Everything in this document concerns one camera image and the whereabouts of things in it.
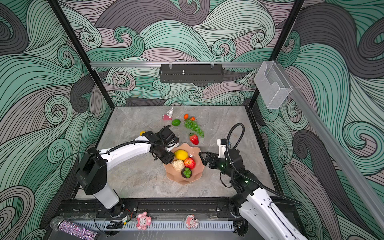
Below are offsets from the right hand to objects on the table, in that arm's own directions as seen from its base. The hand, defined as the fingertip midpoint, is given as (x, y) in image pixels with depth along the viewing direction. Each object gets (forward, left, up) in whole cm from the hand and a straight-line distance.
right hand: (204, 155), depth 73 cm
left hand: (+4, +20, -10) cm, 23 cm away
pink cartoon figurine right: (-27, +7, -14) cm, 31 cm away
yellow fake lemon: (+6, +13, -12) cm, 18 cm away
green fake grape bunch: (+29, +5, -14) cm, 33 cm away
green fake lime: (+33, +18, -16) cm, 41 cm away
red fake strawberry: (+19, +5, -15) cm, 25 cm away
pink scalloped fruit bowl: (-6, +16, -15) cm, 22 cm away
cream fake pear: (-1, +14, -11) cm, 18 cm away
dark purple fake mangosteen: (-5, +9, -10) cm, 15 cm away
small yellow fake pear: (+23, +40, -14) cm, 48 cm away
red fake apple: (+1, +7, -12) cm, 14 cm away
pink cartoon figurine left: (-27, +29, -13) cm, 41 cm away
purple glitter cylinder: (-28, +67, -12) cm, 73 cm away
